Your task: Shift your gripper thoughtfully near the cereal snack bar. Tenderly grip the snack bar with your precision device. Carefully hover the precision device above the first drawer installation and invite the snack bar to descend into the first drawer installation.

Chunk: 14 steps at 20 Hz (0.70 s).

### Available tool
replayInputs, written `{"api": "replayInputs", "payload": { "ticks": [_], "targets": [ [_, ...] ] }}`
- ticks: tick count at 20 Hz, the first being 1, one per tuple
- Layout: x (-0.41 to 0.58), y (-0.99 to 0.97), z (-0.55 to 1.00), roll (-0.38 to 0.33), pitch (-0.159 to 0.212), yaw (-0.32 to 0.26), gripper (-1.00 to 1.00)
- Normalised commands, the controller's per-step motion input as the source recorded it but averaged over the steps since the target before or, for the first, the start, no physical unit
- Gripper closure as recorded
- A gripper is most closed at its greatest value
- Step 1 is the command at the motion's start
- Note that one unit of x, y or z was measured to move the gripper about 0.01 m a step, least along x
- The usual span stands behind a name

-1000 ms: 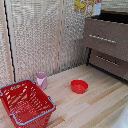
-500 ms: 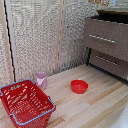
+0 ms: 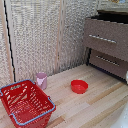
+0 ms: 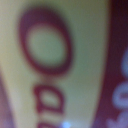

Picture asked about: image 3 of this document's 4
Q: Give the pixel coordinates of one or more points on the brown drawer cabinet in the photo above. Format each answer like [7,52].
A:
[108,43]

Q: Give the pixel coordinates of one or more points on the red plastic bowl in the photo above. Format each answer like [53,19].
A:
[79,86]

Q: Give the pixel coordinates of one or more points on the pink plastic cup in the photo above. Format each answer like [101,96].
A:
[41,80]

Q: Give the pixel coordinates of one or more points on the red plastic shopping basket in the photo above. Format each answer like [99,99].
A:
[26,103]

